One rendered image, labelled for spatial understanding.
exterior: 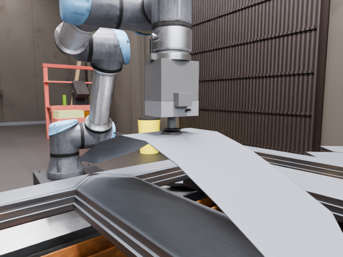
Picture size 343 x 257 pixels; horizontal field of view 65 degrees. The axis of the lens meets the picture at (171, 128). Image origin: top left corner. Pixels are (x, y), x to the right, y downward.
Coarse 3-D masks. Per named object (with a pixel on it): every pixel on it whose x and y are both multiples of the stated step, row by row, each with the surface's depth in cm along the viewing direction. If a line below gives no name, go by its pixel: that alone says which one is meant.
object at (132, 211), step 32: (288, 160) 107; (64, 192) 69; (96, 192) 68; (128, 192) 68; (160, 192) 68; (0, 224) 59; (96, 224) 58; (128, 224) 51; (160, 224) 51; (192, 224) 51; (224, 224) 51; (128, 256) 49; (160, 256) 43; (192, 256) 41; (224, 256) 41; (256, 256) 41
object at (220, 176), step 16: (192, 160) 41; (208, 160) 42; (224, 160) 44; (240, 160) 45; (256, 160) 47; (192, 176) 37; (208, 176) 38; (224, 176) 39; (240, 176) 41; (256, 176) 42; (272, 176) 43; (208, 192) 35; (224, 192) 36; (240, 192) 37
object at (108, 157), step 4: (124, 152) 77; (128, 152) 79; (104, 156) 74; (108, 156) 75; (112, 156) 77; (116, 156) 79; (80, 160) 70; (84, 160) 71; (88, 160) 73; (92, 160) 74; (96, 160) 76; (100, 160) 78
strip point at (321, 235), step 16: (320, 224) 37; (336, 224) 38; (304, 240) 33; (320, 240) 34; (336, 240) 35; (272, 256) 29; (288, 256) 30; (304, 256) 31; (320, 256) 31; (336, 256) 32
